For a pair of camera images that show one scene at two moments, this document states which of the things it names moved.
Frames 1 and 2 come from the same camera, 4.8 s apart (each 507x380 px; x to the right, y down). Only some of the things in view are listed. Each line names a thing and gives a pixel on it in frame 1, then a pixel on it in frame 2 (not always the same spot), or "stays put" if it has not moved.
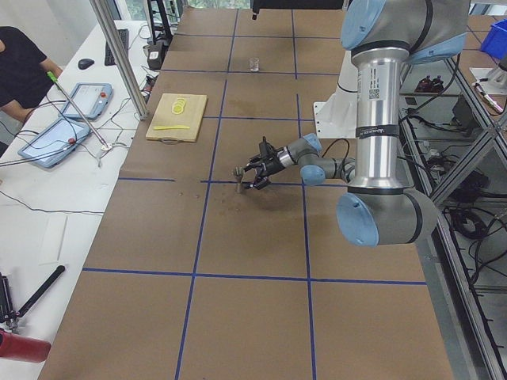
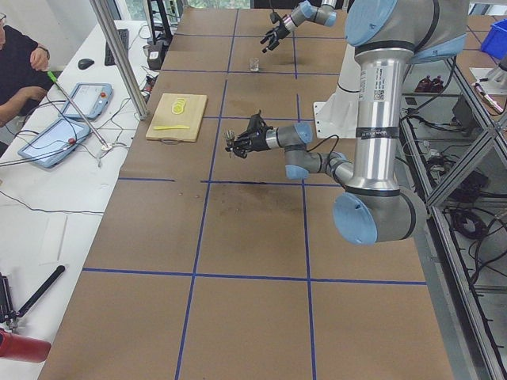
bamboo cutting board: [178, 117] stays put
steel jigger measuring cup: [238, 172] → [228, 132]
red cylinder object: [24, 348] stays put
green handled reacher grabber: [55, 80] stays put
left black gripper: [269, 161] → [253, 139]
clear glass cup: [254, 63] stays put
